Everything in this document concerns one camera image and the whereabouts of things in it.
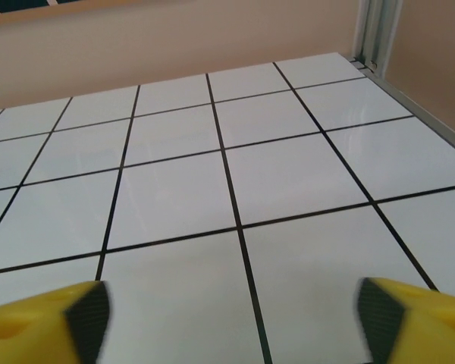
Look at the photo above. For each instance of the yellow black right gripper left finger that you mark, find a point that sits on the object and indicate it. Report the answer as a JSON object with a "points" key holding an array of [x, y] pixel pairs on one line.
{"points": [[30, 330]]}

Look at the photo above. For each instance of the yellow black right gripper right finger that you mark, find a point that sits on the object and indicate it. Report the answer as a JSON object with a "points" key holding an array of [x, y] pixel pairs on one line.
{"points": [[428, 330]]}

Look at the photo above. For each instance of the aluminium table side rail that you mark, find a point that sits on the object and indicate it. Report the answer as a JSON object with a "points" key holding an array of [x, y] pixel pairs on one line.
{"points": [[424, 115]]}

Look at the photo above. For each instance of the aluminium corner post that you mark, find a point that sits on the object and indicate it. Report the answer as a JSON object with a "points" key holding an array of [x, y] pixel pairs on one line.
{"points": [[375, 30]]}

